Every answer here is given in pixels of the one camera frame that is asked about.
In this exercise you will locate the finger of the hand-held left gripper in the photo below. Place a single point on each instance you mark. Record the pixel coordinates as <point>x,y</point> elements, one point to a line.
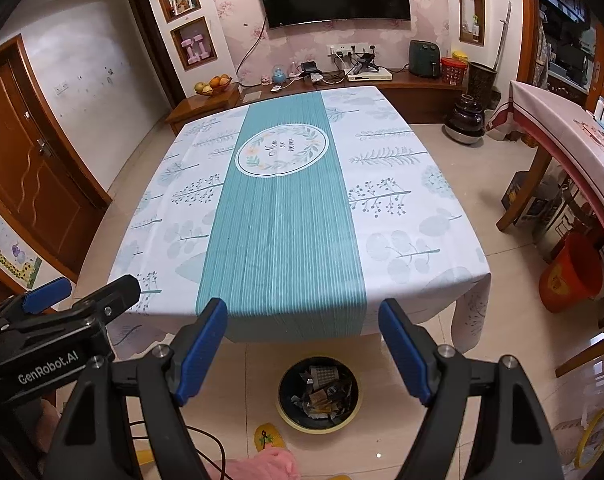
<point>47,294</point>
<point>114,296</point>

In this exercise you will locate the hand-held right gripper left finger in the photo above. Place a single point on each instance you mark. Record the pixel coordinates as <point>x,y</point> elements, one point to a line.
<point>202,350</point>

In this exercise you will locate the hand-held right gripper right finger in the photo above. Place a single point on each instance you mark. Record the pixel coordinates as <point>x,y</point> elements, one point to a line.
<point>404,350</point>

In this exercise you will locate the black round trash bin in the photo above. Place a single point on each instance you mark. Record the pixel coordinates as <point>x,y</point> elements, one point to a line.
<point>282,390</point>

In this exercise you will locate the yellow slipper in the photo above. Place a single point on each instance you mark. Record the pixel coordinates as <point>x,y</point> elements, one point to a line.
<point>267,437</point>

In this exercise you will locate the teal white printed tablecloth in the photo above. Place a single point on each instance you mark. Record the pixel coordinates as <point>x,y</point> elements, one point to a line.
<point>282,260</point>

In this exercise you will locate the brown wooden door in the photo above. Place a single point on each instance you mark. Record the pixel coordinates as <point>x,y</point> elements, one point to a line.
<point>27,170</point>

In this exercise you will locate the person's foot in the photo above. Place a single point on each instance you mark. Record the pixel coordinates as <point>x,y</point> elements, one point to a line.
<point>277,465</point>

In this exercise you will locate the orange plastic bucket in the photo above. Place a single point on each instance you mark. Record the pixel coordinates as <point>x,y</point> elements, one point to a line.
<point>571,275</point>

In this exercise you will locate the cardboard box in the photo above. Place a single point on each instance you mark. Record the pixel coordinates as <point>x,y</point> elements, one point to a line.
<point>519,200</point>

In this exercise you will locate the wooden television cabinet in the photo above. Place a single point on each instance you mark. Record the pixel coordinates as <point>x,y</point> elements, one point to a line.
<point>197,110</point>

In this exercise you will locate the brown ceramic jar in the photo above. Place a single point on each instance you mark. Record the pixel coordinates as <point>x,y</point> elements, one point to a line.
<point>464,120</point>

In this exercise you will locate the pink dumbbell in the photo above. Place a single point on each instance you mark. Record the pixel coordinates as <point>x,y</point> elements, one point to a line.
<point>188,51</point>
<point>202,48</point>

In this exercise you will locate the blue round ornament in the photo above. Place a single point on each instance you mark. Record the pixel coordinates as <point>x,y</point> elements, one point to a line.
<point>280,76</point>

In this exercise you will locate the white set-top box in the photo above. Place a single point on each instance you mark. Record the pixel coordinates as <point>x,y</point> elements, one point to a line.
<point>369,76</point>

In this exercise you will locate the pink white tablecloth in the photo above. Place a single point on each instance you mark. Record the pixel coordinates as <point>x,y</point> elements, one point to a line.
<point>556,115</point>

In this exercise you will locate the dark patterned bin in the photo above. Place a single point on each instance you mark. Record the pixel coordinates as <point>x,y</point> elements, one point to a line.
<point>481,80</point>

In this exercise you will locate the dark air fryer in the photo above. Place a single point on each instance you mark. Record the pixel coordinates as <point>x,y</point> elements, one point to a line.
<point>424,60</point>

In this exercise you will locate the black charger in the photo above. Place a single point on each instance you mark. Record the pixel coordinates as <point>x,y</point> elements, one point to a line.
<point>309,67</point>

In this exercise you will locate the long grey stick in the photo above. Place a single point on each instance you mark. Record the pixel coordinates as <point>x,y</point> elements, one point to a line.
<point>502,30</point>

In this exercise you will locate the colourful wall sticker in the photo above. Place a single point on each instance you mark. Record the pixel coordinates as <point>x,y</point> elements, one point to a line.
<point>12,255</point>

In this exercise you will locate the small picture frame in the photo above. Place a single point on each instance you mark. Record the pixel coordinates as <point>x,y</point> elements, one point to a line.
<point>180,0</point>

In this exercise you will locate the white wall socket strip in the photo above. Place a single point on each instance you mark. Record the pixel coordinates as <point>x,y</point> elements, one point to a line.
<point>348,50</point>

